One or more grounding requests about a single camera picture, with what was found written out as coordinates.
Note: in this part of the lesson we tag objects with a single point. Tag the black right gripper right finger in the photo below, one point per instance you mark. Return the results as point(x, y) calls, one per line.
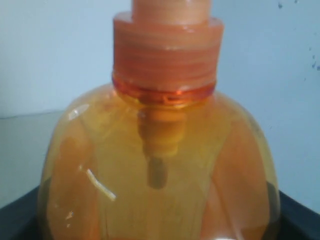
point(290, 220)

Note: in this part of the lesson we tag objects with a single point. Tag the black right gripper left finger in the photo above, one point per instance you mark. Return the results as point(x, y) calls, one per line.
point(18, 220)

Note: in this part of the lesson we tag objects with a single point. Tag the orange pump soap bottle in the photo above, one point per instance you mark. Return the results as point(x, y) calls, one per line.
point(158, 153)

